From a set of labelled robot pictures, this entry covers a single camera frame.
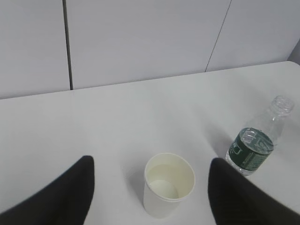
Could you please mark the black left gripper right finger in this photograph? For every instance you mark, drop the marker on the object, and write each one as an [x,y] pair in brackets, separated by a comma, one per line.
[234,200]

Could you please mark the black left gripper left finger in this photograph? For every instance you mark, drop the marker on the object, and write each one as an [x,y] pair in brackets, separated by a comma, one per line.
[65,201]

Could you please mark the clear water bottle green label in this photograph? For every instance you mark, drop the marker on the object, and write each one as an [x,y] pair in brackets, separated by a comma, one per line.
[259,137]

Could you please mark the white paper cup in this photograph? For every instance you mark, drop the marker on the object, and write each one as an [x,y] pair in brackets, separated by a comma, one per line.
[168,180]

